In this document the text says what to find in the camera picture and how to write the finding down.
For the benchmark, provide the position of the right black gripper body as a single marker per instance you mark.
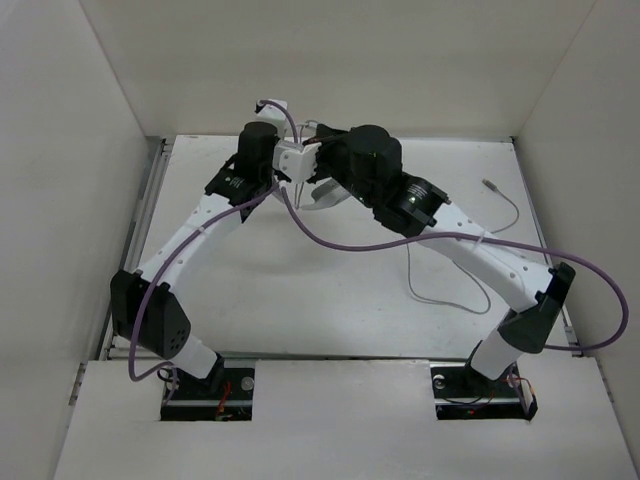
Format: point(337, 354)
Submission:
point(333, 159)

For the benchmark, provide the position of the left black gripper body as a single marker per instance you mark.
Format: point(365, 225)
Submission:
point(268, 177)

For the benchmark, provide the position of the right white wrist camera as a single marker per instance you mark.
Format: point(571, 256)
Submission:
point(295, 161)

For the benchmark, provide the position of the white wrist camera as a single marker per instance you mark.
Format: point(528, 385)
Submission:
point(271, 112)
point(295, 161)

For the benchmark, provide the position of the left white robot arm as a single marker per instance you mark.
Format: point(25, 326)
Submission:
point(146, 303)

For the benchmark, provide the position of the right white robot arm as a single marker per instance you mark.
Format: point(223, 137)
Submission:
point(534, 293)

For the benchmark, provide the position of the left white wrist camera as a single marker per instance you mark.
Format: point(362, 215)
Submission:
point(271, 112)

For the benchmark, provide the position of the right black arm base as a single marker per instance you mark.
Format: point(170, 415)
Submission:
point(458, 395)

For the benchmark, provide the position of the white grey headphones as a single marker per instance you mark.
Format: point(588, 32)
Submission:
point(326, 194)

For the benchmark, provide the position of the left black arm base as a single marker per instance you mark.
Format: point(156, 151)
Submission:
point(186, 399)

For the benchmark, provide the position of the aluminium side rail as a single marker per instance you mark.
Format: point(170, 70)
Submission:
point(154, 171)

